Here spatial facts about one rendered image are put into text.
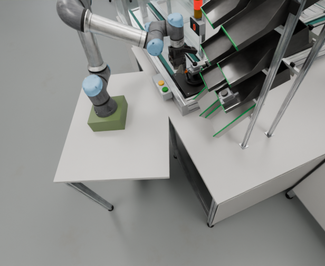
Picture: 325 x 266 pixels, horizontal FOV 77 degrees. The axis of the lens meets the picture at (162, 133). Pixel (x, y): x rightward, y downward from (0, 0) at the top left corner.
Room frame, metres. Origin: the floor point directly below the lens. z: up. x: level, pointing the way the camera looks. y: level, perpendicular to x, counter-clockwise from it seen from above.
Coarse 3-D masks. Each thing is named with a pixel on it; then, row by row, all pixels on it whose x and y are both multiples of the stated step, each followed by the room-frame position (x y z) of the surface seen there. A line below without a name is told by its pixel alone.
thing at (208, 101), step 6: (222, 84) 0.76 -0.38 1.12; (204, 90) 0.79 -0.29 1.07; (198, 96) 0.79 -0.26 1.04; (204, 96) 0.79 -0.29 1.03; (210, 96) 0.76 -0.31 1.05; (216, 96) 0.72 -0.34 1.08; (198, 102) 0.78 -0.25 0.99; (204, 102) 0.75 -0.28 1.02; (210, 102) 0.72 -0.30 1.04; (216, 102) 0.67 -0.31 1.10; (204, 108) 0.72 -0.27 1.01; (210, 108) 0.67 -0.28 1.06; (204, 114) 0.67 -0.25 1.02
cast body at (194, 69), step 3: (192, 63) 1.02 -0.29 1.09; (195, 63) 1.00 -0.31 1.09; (198, 63) 1.01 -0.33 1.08; (192, 66) 1.00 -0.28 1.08; (195, 66) 0.99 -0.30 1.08; (198, 66) 0.99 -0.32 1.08; (201, 66) 1.02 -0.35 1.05; (189, 69) 1.01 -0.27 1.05; (192, 69) 1.00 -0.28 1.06; (195, 69) 0.99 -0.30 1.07; (198, 69) 0.99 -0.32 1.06; (192, 72) 0.98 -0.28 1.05; (195, 72) 0.99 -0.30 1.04; (198, 72) 0.99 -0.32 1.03
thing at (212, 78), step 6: (210, 66) 0.80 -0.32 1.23; (216, 66) 0.79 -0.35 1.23; (204, 72) 0.80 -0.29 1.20; (210, 72) 0.78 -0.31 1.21; (216, 72) 0.75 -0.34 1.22; (204, 78) 0.76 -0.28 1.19; (210, 78) 0.74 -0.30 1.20; (216, 78) 0.72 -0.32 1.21; (222, 78) 0.70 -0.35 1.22; (210, 84) 0.71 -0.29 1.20; (216, 84) 0.67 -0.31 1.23; (210, 90) 0.67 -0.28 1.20
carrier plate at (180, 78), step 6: (204, 66) 1.10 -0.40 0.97; (174, 78) 1.06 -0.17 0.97; (180, 78) 1.05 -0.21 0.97; (180, 84) 0.99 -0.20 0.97; (186, 84) 0.97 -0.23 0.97; (204, 84) 0.93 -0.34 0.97; (186, 90) 0.92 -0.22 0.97; (192, 90) 0.91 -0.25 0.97; (198, 90) 0.90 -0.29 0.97; (186, 96) 0.88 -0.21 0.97
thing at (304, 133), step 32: (320, 64) 0.94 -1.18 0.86; (160, 96) 1.04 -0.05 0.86; (320, 96) 0.69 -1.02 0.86; (192, 128) 0.70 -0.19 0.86; (256, 128) 0.58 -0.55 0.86; (288, 128) 0.53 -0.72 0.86; (320, 128) 0.48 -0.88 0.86; (224, 160) 0.44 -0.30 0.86; (256, 160) 0.39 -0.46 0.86; (288, 160) 0.35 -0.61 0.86; (224, 192) 0.27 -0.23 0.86
